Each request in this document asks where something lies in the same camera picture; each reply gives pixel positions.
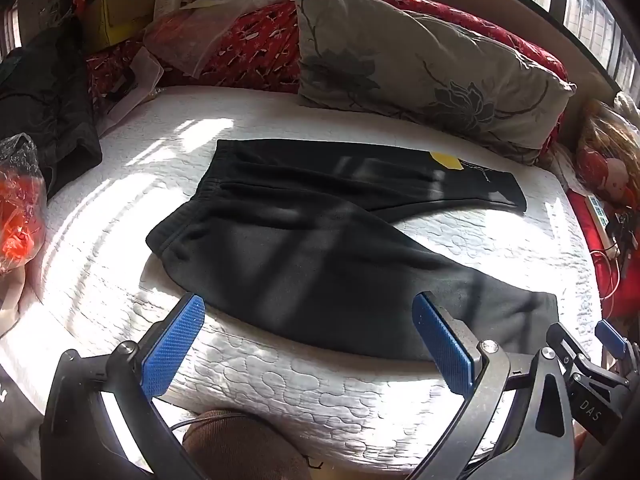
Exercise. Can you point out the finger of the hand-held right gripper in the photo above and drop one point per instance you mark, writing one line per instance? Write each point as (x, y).
(567, 347)
(611, 336)

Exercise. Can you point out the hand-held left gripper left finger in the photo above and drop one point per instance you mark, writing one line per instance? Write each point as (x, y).
(172, 345)

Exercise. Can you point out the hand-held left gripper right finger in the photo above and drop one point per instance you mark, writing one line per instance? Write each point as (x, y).
(442, 342)

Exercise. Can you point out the black pants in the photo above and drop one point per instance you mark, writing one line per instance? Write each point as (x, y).
(310, 250)

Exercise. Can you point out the white power strip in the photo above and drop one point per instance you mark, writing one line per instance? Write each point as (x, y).
(600, 215)

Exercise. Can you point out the brown round stool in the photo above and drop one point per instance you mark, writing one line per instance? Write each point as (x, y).
(240, 447)

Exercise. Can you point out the white quilted mattress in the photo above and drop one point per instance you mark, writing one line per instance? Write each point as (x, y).
(150, 220)

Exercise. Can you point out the doll in plastic bag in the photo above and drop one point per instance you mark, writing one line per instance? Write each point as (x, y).
(607, 160)

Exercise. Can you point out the plastic bag with red contents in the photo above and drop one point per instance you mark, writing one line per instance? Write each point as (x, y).
(17, 210)

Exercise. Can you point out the grey floral pillow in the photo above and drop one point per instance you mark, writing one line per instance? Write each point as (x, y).
(400, 65)

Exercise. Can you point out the red floral blanket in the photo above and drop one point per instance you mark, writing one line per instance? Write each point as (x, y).
(250, 50)

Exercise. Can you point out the clear plastic bag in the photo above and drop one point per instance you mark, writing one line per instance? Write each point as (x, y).
(200, 30)

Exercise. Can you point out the yellow cardboard box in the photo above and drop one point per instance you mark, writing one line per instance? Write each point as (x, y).
(117, 12)

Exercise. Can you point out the window with dark frame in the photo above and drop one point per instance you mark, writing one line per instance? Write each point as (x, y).
(585, 5)

